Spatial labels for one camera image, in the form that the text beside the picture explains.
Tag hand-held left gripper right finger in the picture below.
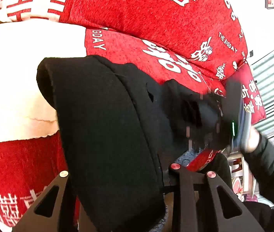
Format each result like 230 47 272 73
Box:
163 162 265 232

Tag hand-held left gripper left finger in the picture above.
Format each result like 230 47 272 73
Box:
13 171 80 232

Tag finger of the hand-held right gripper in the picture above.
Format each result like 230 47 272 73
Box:
164 79 224 119
182 115 232 151

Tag black pants with blue trim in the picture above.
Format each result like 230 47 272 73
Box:
36 55 201 232

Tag person's right forearm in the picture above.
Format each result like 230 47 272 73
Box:
242 135 274 206

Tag person's right hand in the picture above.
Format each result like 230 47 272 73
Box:
242 127 261 154

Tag red printed cushion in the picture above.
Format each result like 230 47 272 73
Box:
234 63 267 124

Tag grey roller shutter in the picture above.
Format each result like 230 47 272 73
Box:
249 42 274 138

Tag cluttered shelf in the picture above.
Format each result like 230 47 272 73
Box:
228 153 259 202

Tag red patterned quilt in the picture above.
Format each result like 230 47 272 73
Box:
0 0 251 228

